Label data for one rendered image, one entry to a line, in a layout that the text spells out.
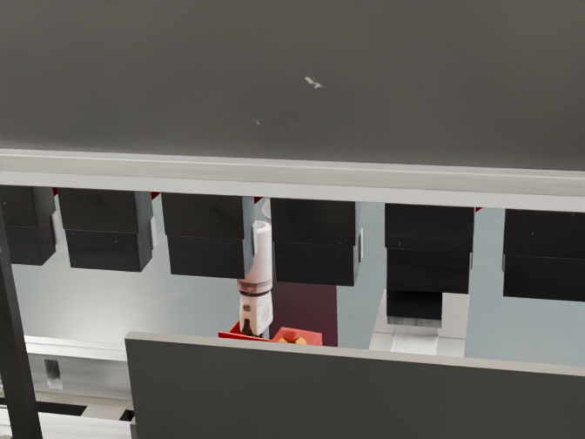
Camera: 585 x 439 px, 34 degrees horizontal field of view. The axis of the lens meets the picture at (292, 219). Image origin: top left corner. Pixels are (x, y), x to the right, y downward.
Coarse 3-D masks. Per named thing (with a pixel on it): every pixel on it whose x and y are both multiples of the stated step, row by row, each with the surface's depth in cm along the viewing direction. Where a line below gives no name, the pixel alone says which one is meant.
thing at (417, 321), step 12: (396, 300) 170; (408, 300) 170; (420, 300) 169; (432, 300) 169; (396, 312) 171; (408, 312) 171; (420, 312) 170; (432, 312) 170; (396, 324) 173; (408, 324) 173; (420, 324) 172; (432, 324) 172
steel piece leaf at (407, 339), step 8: (400, 328) 185; (408, 328) 185; (416, 328) 184; (424, 328) 184; (432, 328) 184; (400, 336) 185; (408, 336) 184; (416, 336) 184; (424, 336) 184; (432, 336) 184; (392, 344) 182; (400, 344) 182; (408, 344) 182; (416, 344) 182; (424, 344) 182; (432, 344) 181; (400, 352) 179; (408, 352) 179; (416, 352) 179; (424, 352) 179; (432, 352) 179
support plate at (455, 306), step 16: (384, 304) 197; (448, 304) 196; (464, 304) 195; (384, 320) 191; (448, 320) 190; (464, 320) 190; (384, 336) 185; (448, 336) 184; (464, 336) 184; (448, 352) 179
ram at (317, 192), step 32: (192, 192) 167; (224, 192) 165; (256, 192) 164; (288, 192) 163; (320, 192) 162; (352, 192) 160; (384, 192) 159; (416, 192) 158; (448, 192) 157; (480, 192) 155
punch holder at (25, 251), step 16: (0, 192) 175; (16, 192) 175; (32, 192) 174; (48, 192) 180; (16, 208) 176; (32, 208) 175; (48, 208) 181; (16, 224) 177; (32, 224) 177; (48, 224) 182; (16, 240) 179; (32, 240) 178; (48, 240) 182; (16, 256) 180; (32, 256) 180; (48, 256) 182
